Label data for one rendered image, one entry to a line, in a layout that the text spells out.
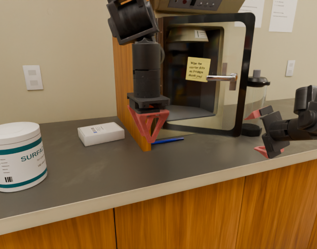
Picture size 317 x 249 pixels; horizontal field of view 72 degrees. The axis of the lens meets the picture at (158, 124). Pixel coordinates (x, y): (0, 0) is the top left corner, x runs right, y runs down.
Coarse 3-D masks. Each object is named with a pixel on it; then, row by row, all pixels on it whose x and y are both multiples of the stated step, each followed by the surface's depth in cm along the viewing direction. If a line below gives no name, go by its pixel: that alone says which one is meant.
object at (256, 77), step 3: (255, 69) 89; (255, 72) 87; (258, 72) 87; (255, 75) 88; (258, 75) 87; (249, 78) 87; (252, 78) 86; (255, 78) 86; (258, 78) 86; (261, 78) 86; (264, 78) 86; (249, 81) 87; (252, 81) 86; (255, 81) 85; (258, 81) 85; (261, 81) 85; (264, 81) 85; (267, 81) 86
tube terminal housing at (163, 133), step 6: (150, 0) 77; (156, 12) 75; (162, 12) 75; (168, 12) 76; (174, 12) 77; (180, 12) 78; (186, 12) 79; (162, 132) 89; (168, 132) 90; (174, 132) 91; (180, 132) 92; (186, 132) 94; (156, 138) 89
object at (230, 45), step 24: (168, 24) 74; (192, 24) 71; (216, 24) 69; (240, 24) 66; (168, 48) 76; (192, 48) 73; (216, 48) 71; (240, 48) 68; (168, 72) 78; (216, 72) 73; (240, 72) 70; (168, 96) 81; (192, 96) 78; (216, 96) 75; (240, 96) 73; (168, 120) 84; (192, 120) 81; (216, 120) 78; (240, 120) 75
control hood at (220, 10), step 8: (160, 0) 70; (168, 0) 70; (224, 0) 76; (232, 0) 77; (240, 0) 78; (160, 8) 72; (168, 8) 73; (176, 8) 74; (184, 8) 74; (224, 8) 79; (232, 8) 80
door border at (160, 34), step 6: (162, 18) 74; (162, 24) 74; (162, 30) 75; (162, 36) 75; (162, 42) 76; (162, 66) 78; (162, 72) 79; (162, 78) 80; (162, 84) 80; (162, 90) 81; (162, 126) 86
